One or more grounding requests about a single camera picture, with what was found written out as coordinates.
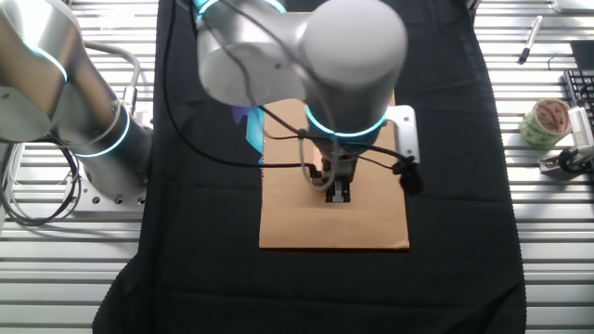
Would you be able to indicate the clear plastic film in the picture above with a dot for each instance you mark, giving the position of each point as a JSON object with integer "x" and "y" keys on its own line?
{"x": 116, "y": 21}

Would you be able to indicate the silver camera on stand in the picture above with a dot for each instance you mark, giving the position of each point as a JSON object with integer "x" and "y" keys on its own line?
{"x": 582, "y": 127}

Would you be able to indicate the black box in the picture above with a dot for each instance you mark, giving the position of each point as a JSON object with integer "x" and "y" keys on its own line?
{"x": 582, "y": 55}

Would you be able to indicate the grey flat device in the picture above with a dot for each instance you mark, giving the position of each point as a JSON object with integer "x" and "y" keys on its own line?
{"x": 573, "y": 5}

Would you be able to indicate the black cloth with blue print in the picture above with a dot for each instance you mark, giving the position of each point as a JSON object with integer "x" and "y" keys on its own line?
{"x": 209, "y": 232}

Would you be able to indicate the silver wrist camera mount plate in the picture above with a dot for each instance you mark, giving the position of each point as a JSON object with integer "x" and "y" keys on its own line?
{"x": 412, "y": 134}

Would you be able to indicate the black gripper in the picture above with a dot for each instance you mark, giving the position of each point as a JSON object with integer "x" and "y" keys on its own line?
{"x": 342, "y": 168}

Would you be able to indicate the black and silver marker pen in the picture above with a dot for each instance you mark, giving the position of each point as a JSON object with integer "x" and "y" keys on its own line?
{"x": 531, "y": 37}

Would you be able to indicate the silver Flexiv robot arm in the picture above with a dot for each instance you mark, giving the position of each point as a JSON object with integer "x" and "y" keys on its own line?
{"x": 352, "y": 60}

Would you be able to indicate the clear packing tape roll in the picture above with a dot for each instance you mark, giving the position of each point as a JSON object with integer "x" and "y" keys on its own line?
{"x": 529, "y": 130}

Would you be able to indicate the black keyboard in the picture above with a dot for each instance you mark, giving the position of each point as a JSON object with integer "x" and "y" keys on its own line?
{"x": 580, "y": 86}

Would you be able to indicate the metal camera bracket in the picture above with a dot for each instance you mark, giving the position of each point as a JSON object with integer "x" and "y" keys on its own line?
{"x": 550, "y": 164}

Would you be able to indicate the brown cardboard sheet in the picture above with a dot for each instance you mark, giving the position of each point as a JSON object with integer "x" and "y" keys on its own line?
{"x": 287, "y": 222}

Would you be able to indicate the small allen key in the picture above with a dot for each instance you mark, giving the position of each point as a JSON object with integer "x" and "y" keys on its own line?
{"x": 549, "y": 62}

